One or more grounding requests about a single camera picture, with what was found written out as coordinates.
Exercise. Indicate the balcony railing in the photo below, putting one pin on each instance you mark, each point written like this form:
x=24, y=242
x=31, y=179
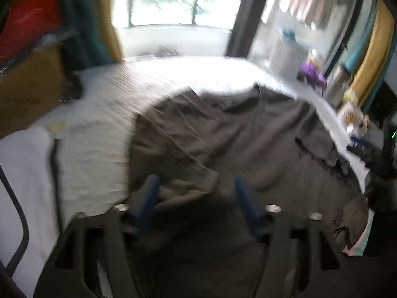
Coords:
x=164, y=0

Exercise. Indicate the grey-brown garment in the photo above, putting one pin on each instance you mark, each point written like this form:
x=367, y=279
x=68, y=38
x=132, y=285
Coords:
x=235, y=142

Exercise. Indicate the red box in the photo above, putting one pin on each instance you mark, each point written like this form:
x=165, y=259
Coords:
x=29, y=21

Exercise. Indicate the black door frame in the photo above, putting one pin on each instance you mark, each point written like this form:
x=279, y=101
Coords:
x=248, y=15

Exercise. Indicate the white bed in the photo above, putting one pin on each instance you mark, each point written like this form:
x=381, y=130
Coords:
x=105, y=111

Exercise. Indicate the white pillow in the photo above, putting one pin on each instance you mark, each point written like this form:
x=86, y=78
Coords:
x=28, y=192

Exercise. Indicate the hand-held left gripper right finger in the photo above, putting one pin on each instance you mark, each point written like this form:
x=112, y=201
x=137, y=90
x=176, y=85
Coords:
x=245, y=198

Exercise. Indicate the yellow curtain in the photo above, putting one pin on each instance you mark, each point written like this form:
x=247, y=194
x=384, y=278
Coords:
x=112, y=28
x=373, y=52

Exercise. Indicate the purple object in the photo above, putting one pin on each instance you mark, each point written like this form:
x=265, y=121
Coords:
x=313, y=73

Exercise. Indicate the white laundry basket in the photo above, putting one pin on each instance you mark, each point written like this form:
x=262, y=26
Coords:
x=285, y=54

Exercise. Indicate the yellow white packet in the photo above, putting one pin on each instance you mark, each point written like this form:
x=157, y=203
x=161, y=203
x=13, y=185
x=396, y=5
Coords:
x=350, y=111

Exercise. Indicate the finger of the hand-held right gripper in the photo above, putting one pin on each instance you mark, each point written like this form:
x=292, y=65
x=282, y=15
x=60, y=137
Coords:
x=359, y=142
x=364, y=156

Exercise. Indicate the small black object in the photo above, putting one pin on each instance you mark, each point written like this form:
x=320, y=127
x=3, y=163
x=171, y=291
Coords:
x=74, y=85

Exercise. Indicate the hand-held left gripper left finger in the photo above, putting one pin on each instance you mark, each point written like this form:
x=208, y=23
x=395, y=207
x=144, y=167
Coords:
x=148, y=195

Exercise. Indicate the grey metal canister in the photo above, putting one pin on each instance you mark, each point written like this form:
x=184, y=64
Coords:
x=336, y=83

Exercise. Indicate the cardboard box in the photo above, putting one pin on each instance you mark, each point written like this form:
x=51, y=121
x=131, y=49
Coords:
x=29, y=90

